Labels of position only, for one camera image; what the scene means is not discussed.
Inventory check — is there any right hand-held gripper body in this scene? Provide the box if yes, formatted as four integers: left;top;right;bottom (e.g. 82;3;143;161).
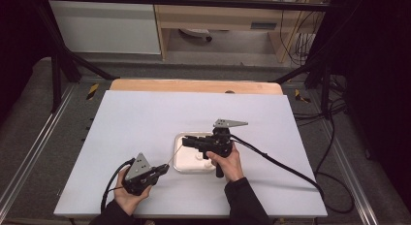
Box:
197;118;249;179

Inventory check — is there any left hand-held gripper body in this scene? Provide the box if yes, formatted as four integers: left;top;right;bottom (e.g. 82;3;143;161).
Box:
121;152;160;197

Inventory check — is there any white enamel tray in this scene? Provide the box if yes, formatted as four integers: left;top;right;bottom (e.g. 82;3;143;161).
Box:
173;131;218;175

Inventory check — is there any thin wooden skewer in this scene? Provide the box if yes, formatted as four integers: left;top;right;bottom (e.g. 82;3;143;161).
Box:
167;145;184;167

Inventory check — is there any person's left hand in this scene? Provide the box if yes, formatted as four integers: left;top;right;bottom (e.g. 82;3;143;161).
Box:
113;168;153;217

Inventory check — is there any person's right hand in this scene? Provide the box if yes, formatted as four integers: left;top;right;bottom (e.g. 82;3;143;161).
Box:
205;143;245;183

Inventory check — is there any wooden table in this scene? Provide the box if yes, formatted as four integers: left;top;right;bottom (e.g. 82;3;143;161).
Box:
109;78;284;96

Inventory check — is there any yellow black tape strip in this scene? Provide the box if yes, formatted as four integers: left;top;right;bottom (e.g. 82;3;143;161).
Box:
294;88;311;104
85;82;100;101

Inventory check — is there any white chair base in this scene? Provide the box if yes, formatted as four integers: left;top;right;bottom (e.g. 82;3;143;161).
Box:
178;27;213;43

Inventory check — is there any light wooden desk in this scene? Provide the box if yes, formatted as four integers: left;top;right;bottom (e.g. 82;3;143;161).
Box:
150;0;325;64

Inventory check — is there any white cabinet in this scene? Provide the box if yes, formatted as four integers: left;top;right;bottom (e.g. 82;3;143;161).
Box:
48;0;162;55

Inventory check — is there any left hand-held gripper black cable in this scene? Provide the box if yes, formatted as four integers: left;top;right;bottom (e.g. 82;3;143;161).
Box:
100;157;136;213

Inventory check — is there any hand-held gripper black cable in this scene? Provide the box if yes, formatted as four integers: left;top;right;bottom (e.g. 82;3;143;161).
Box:
100;157;136;213
230;133;325;201

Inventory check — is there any right hand-held gripper black cable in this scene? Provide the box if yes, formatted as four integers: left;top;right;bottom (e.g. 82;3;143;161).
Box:
230;133;325;201

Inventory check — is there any aluminium floor rail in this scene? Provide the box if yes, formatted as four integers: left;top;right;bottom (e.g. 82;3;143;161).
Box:
0;83;78;208
317;120;380;225

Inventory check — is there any bundle of black cables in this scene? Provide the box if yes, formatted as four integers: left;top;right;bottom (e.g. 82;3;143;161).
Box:
280;1;320;67

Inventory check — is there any black floor cable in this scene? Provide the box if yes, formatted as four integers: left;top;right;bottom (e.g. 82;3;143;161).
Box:
313;102;356;215

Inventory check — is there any black metal frame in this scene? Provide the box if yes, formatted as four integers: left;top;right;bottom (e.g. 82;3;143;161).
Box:
34;0;335;113

